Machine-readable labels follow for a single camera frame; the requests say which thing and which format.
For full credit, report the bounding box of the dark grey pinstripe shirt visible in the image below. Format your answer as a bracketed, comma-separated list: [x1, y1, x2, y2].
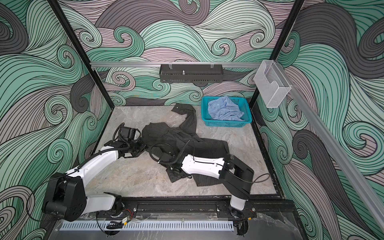
[142, 104, 230, 187]

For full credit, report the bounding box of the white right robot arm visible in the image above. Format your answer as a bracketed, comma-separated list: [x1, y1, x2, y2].
[158, 154, 254, 219]

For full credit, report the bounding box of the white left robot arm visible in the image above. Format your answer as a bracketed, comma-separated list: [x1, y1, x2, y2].
[42, 140, 147, 222]

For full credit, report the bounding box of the light blue shirt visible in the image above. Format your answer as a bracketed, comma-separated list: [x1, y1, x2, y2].
[208, 96, 244, 121]

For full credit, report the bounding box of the teal plastic basket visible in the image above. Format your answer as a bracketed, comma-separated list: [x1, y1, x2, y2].
[201, 96, 252, 128]

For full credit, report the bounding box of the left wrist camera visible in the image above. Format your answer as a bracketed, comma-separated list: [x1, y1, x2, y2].
[118, 126, 141, 142]

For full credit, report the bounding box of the black vertical frame post left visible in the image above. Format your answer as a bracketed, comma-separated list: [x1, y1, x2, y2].
[47, 0, 115, 110]

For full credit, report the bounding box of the black vertical frame post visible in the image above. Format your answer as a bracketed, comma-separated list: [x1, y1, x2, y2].
[248, 0, 305, 109]
[47, 0, 115, 110]

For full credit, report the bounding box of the white slotted cable duct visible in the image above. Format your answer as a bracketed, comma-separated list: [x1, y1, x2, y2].
[60, 221, 235, 232]

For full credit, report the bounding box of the black perforated wall tray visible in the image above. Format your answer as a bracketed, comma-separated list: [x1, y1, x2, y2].
[159, 65, 224, 84]

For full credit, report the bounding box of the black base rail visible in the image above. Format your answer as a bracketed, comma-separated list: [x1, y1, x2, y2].
[56, 196, 289, 221]

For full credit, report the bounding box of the clear plastic wall bin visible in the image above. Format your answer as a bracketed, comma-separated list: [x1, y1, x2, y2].
[254, 60, 292, 109]

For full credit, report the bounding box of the aluminium side wall rail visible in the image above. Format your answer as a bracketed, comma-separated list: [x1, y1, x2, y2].
[275, 62, 384, 230]

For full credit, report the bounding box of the black vertical frame post right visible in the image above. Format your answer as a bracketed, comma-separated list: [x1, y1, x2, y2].
[248, 0, 305, 109]

